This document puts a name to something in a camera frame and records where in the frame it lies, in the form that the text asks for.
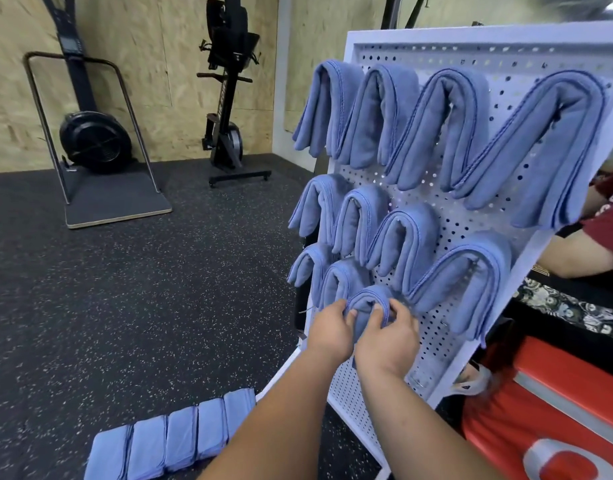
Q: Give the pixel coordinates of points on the person's left hand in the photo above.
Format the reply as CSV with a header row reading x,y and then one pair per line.
x,y
332,335

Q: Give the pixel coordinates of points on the person's right hand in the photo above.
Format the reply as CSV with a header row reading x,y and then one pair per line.
x,y
388,345

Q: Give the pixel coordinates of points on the person's left forearm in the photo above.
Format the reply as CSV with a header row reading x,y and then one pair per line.
x,y
276,430

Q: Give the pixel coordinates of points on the red padded block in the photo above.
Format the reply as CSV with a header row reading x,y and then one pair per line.
x,y
546,415

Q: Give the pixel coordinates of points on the plain blue towel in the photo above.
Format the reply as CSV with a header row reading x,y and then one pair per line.
x,y
212,430
148,450
241,410
371,295
376,110
411,235
338,280
322,105

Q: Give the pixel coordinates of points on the black upright exercise machine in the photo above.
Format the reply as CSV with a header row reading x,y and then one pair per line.
x,y
227,140

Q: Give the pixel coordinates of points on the black ski trainer wooden-edged platform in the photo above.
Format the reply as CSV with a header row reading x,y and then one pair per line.
x,y
95,140

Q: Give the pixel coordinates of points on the white perforated metal rack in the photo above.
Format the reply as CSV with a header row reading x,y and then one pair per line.
x,y
506,57

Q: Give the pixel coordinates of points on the person's right forearm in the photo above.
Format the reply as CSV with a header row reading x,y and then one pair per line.
x,y
426,435

